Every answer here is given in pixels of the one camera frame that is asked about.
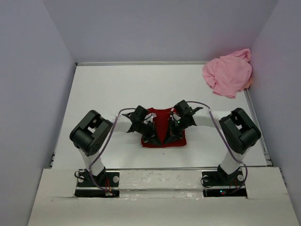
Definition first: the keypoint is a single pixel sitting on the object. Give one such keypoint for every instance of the red t shirt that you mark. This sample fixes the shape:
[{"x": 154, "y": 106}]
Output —
[{"x": 165, "y": 134}]

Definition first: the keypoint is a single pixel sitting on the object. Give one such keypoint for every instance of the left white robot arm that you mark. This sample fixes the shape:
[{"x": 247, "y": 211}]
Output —
[{"x": 93, "y": 133}]

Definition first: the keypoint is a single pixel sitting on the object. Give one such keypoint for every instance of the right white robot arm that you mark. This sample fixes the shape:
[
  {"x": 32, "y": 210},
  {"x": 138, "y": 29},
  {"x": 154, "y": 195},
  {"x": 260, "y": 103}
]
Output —
[{"x": 236, "y": 129}]

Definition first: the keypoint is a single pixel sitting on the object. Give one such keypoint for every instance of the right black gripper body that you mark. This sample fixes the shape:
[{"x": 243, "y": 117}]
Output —
[{"x": 176, "y": 127}]

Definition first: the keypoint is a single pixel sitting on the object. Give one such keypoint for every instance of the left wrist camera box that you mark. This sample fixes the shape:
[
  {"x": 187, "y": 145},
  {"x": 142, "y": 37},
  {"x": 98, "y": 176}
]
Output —
[{"x": 152, "y": 116}]

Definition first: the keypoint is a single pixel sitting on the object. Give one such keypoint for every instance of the metal rail at front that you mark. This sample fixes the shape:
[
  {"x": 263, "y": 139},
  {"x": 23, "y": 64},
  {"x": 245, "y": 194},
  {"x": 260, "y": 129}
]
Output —
[{"x": 174, "y": 168}]

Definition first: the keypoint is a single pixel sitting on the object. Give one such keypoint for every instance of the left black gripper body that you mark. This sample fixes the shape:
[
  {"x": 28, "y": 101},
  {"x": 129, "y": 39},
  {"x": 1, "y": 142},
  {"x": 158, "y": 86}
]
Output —
[{"x": 146, "y": 131}]

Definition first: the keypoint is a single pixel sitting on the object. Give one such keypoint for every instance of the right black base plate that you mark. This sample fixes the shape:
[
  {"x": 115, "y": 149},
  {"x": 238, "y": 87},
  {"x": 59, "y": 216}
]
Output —
[{"x": 215, "y": 186}]

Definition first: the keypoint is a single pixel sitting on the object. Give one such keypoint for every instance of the pink t shirt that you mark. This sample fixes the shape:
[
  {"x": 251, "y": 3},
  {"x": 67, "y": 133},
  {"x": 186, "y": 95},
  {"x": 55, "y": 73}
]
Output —
[{"x": 230, "y": 74}]

